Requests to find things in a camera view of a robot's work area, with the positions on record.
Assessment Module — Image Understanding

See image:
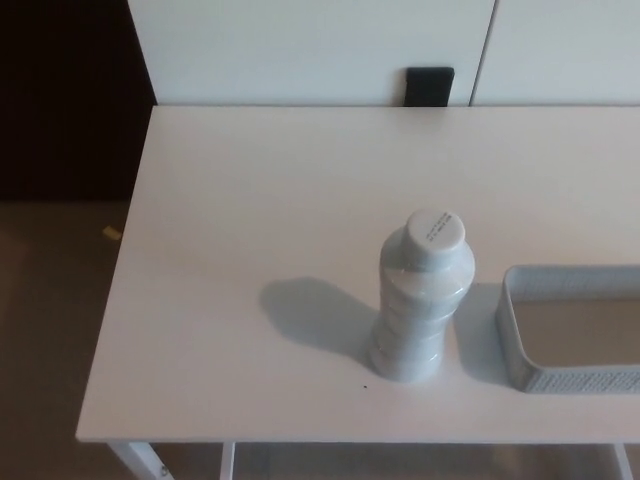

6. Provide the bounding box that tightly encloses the white desk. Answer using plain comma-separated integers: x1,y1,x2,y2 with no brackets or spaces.
74,104,640,480

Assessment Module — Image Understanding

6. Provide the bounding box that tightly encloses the grey mesh container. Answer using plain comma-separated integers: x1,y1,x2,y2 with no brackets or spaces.
495,264,640,396

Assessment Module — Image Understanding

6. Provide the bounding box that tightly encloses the grey plastic bottle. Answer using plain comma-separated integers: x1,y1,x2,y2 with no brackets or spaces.
366,209,477,384

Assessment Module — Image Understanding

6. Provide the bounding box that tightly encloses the white cabinet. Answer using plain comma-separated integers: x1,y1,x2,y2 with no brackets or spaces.
126,0,640,108

